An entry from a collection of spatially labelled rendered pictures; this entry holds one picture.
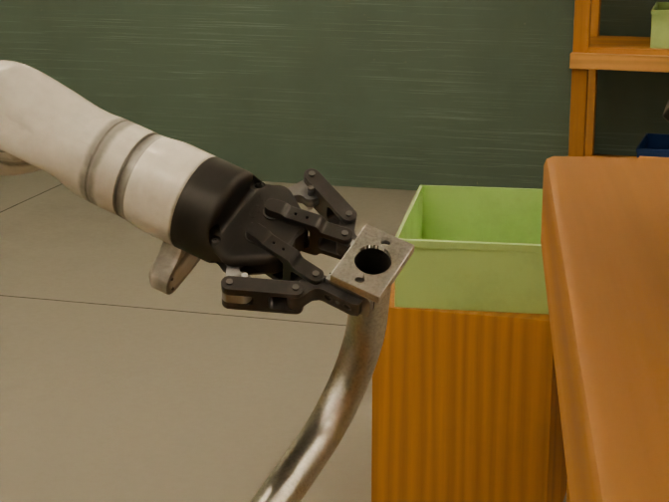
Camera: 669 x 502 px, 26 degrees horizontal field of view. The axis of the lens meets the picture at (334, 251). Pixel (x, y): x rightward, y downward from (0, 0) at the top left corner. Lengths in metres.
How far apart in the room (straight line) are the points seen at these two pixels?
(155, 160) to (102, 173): 0.04
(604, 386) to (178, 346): 4.85
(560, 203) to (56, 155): 0.65
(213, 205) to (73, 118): 0.13
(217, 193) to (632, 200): 0.58
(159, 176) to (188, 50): 6.75
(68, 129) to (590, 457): 0.84
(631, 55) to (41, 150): 5.65
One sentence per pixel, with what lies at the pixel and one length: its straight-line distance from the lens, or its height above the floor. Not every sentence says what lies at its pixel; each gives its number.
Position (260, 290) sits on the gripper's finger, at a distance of 1.03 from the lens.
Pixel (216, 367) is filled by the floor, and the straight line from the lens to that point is 4.95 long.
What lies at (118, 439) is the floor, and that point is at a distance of 4.38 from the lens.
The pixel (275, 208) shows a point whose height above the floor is 1.41.
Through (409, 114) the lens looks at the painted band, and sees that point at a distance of 7.51.
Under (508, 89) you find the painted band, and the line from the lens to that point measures 7.39.
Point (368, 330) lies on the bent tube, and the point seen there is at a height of 1.32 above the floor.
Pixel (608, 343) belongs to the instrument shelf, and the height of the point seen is 1.54.
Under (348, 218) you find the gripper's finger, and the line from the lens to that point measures 1.08.
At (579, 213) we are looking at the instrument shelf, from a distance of 0.50.
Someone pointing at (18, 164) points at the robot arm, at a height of 1.42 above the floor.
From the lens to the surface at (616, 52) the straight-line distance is 6.71.
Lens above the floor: 1.66
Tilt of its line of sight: 15 degrees down
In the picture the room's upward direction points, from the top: straight up
